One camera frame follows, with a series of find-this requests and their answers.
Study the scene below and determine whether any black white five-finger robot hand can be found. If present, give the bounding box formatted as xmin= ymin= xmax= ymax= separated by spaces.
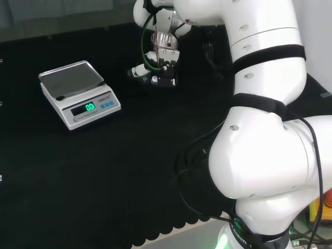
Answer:
xmin=127 ymin=47 xmax=181 ymax=88

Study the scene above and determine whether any small clear glass beaker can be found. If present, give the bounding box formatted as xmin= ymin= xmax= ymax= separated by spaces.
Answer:
xmin=127 ymin=66 xmax=153 ymax=84

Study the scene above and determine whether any white electronic balance steel pan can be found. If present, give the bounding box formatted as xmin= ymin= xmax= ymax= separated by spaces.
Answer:
xmin=38 ymin=60 xmax=122 ymax=131

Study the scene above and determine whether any black bench cloth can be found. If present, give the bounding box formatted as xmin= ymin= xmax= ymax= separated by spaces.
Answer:
xmin=0 ymin=22 xmax=332 ymax=249

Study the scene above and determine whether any pale base board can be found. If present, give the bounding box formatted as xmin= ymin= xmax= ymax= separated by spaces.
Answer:
xmin=144 ymin=217 xmax=236 ymax=249

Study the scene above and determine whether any yellow stop button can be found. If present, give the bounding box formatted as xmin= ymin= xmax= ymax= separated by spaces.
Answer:
xmin=308 ymin=188 xmax=332 ymax=227

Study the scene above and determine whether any green cable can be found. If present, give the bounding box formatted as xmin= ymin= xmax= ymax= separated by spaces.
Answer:
xmin=141 ymin=7 xmax=168 ymax=74

